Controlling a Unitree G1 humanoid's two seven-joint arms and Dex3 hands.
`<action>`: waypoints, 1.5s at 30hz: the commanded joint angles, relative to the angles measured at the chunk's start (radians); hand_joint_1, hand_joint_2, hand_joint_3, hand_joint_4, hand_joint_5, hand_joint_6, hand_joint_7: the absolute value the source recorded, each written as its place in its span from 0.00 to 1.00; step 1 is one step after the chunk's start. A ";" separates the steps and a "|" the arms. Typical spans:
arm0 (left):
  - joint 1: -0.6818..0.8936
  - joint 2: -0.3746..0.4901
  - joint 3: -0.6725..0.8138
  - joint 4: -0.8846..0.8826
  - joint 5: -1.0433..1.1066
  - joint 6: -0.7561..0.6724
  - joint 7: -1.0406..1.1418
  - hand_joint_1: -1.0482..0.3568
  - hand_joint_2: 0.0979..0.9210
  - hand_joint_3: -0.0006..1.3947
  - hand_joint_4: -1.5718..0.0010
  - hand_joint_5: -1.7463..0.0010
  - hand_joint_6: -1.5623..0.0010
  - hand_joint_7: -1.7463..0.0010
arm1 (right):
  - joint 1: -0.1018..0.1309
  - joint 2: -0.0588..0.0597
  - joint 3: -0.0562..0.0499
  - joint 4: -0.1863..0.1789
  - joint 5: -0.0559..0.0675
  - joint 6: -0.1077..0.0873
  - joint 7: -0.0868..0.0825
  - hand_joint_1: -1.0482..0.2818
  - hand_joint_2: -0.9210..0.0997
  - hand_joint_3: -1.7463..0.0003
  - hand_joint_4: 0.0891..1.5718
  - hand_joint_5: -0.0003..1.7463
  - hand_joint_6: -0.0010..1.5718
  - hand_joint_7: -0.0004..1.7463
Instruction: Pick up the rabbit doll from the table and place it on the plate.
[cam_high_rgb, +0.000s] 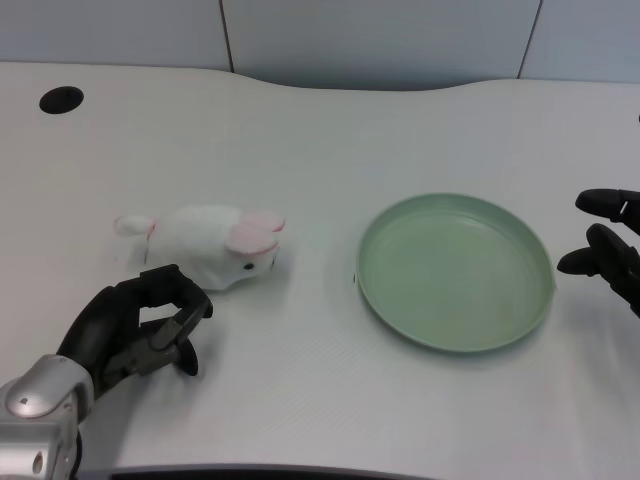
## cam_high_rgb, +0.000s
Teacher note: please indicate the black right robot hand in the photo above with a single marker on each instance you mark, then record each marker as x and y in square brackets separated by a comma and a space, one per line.
[612, 245]

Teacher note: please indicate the white rabbit doll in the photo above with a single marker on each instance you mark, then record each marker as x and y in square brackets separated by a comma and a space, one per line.
[210, 245]

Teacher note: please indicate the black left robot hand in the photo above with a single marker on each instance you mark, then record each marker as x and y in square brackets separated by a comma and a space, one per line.
[102, 320]

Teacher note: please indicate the green round plate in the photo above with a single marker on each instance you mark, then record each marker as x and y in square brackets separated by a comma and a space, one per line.
[455, 280]

